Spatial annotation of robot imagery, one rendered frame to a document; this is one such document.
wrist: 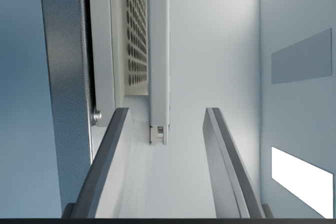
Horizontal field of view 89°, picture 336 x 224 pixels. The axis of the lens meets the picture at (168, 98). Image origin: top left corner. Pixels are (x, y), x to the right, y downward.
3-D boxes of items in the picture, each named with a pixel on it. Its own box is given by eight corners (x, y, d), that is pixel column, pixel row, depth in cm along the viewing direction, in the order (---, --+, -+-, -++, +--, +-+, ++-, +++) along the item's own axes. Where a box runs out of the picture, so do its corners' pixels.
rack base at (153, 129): (154, 83, 91) (159, 83, 91) (154, 129, 93) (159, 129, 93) (149, 84, 66) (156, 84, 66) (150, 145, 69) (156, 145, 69)
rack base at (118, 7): (96, 127, 16) (121, 127, 17) (77, -184, 13) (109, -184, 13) (138, 95, 41) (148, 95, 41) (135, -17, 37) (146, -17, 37)
